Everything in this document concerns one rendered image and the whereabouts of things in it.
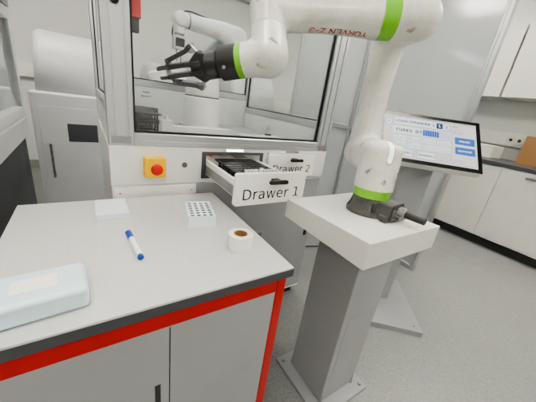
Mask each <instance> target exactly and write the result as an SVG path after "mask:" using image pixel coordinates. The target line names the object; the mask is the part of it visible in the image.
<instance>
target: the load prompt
mask: <svg viewBox="0 0 536 402"><path fill-rule="evenodd" d="M393 123H394V124H402V125H408V126H414V127H420V128H430V129H435V130H441V131H447V132H450V131H451V124H446V123H440V122H435V121H430V120H419V119H413V118H407V117H402V116H394V119H393Z"/></svg>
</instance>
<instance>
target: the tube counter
mask: <svg viewBox="0 0 536 402"><path fill-rule="evenodd" d="M415 135H417V136H427V137H433V138H438V139H444V140H451V133H446V132H437V131H431V130H425V129H419V128H415Z"/></svg>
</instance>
